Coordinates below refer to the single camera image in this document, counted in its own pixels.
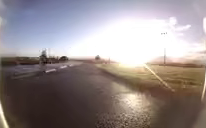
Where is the white painted road line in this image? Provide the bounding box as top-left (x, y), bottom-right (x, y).
top-left (11, 63), bottom-right (75, 80)

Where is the dark round bush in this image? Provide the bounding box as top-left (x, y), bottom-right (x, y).
top-left (58, 55), bottom-right (70, 63)

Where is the small distant tree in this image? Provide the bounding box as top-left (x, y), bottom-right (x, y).
top-left (94, 54), bottom-right (102, 62)

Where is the dark asphalt road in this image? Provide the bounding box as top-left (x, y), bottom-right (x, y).
top-left (0, 60), bottom-right (205, 128)

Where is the long dark hedge row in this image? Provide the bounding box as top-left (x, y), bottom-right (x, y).
top-left (0, 56), bottom-right (42, 67)

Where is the grass verge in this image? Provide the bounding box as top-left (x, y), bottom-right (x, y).
top-left (94, 61), bottom-right (206, 98)

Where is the pole with lamps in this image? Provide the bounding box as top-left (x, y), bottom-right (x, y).
top-left (160, 31), bottom-right (169, 66)

